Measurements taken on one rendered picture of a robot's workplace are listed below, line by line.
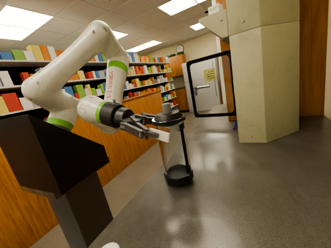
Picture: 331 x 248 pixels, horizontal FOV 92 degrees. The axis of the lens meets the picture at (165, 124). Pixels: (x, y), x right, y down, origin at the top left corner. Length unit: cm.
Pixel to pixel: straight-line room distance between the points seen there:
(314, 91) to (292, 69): 33
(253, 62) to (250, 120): 24
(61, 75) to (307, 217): 100
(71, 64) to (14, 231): 177
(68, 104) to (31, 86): 17
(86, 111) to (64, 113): 34
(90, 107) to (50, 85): 32
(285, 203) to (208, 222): 20
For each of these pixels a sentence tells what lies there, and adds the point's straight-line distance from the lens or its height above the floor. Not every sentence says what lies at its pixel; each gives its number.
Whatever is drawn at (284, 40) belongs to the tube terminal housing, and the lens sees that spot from 86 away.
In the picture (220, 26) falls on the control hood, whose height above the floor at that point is 145.
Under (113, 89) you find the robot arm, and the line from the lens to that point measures 86.
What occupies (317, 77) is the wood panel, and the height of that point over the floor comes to 115.
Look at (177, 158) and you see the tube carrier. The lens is 51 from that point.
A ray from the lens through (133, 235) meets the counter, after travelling 49.
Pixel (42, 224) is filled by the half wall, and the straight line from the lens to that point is 238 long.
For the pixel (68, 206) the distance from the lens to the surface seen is 101.
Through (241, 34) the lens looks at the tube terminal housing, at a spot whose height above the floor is 140.
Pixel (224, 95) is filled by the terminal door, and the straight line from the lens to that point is 111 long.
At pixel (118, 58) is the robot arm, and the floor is 146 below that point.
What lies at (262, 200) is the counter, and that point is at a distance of 53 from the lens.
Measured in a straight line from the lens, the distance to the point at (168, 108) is 49.
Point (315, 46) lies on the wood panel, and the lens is 117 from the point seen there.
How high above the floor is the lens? 128
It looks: 14 degrees down
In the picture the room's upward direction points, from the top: 12 degrees counter-clockwise
